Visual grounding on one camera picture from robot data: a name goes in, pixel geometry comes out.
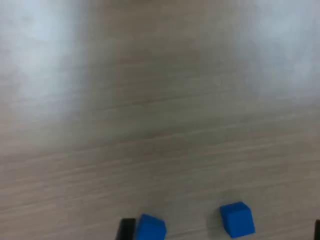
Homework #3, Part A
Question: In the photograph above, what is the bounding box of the blue cube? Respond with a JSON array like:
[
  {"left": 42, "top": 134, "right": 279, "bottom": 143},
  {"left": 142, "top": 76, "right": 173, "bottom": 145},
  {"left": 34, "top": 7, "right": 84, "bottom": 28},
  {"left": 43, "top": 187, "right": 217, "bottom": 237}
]
[
  {"left": 134, "top": 213, "right": 168, "bottom": 240},
  {"left": 219, "top": 201, "right": 257, "bottom": 238}
]

